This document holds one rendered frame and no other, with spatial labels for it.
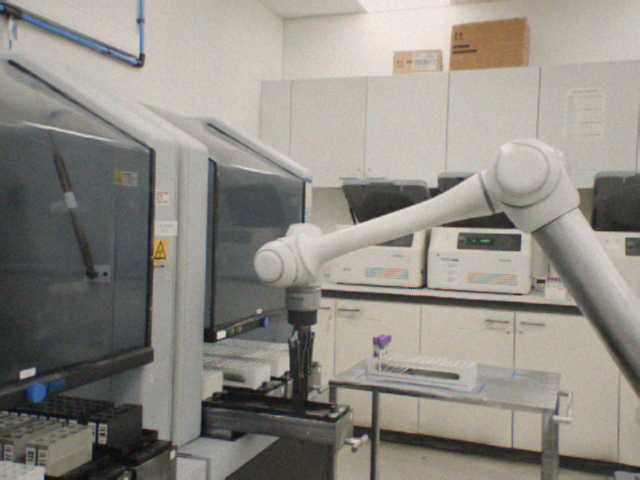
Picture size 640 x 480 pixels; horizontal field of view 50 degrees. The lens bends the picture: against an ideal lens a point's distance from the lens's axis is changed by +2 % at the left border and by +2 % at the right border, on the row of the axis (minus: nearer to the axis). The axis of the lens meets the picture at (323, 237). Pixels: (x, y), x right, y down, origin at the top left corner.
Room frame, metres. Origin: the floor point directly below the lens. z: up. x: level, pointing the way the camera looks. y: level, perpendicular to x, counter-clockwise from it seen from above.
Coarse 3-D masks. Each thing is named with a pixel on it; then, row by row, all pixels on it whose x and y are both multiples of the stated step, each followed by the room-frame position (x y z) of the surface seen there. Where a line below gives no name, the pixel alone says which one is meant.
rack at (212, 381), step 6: (204, 372) 1.75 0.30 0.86; (210, 372) 1.76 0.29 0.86; (216, 372) 1.76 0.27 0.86; (222, 372) 1.75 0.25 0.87; (204, 378) 1.68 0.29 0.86; (210, 378) 1.69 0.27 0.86; (216, 378) 1.72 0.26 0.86; (222, 378) 1.75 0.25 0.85; (204, 384) 1.67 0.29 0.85; (210, 384) 1.69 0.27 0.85; (216, 384) 1.72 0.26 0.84; (222, 384) 1.75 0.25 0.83; (204, 390) 1.67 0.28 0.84; (210, 390) 1.70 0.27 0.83; (216, 390) 1.73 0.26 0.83; (204, 396) 1.67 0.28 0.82
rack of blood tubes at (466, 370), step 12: (372, 360) 1.92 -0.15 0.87; (384, 360) 1.91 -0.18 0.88; (396, 360) 1.90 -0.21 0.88; (408, 360) 1.90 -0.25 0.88; (420, 360) 1.91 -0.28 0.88; (432, 360) 1.91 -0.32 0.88; (444, 360) 1.92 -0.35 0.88; (456, 360) 1.93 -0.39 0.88; (372, 372) 1.92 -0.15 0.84; (384, 372) 1.91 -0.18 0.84; (396, 372) 1.91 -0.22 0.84; (408, 372) 1.92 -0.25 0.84; (420, 372) 1.97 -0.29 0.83; (432, 372) 1.95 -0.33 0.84; (444, 372) 1.94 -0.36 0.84; (468, 372) 1.82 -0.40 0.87; (432, 384) 1.86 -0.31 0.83; (444, 384) 1.84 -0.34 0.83; (456, 384) 1.83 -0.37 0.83; (468, 384) 1.82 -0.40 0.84
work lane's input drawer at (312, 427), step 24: (216, 408) 1.64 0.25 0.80; (240, 408) 1.62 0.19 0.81; (264, 408) 1.60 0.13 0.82; (288, 408) 1.66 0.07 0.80; (312, 408) 1.66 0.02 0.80; (336, 408) 1.62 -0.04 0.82; (264, 432) 1.59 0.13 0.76; (288, 432) 1.57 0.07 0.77; (312, 432) 1.55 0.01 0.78; (336, 432) 1.53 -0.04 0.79
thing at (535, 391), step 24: (336, 384) 1.90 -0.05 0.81; (360, 384) 1.87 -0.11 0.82; (384, 384) 1.86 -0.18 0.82; (408, 384) 1.87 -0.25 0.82; (480, 384) 1.91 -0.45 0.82; (504, 384) 1.92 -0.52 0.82; (528, 384) 1.93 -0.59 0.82; (552, 384) 1.94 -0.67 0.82; (504, 408) 1.73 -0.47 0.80; (528, 408) 1.71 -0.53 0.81; (552, 408) 1.69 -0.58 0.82; (552, 432) 1.71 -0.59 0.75; (336, 456) 1.91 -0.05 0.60; (552, 456) 1.70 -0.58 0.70
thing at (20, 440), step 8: (48, 424) 1.25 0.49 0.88; (56, 424) 1.24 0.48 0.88; (24, 432) 1.20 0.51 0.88; (32, 432) 1.20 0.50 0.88; (40, 432) 1.20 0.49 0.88; (48, 432) 1.22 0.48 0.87; (8, 440) 1.15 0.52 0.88; (16, 440) 1.15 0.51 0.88; (24, 440) 1.17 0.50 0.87; (8, 448) 1.15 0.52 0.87; (16, 448) 1.15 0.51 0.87; (24, 448) 1.17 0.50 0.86; (8, 456) 1.15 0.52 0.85; (16, 456) 1.16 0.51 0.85; (24, 456) 1.17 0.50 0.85
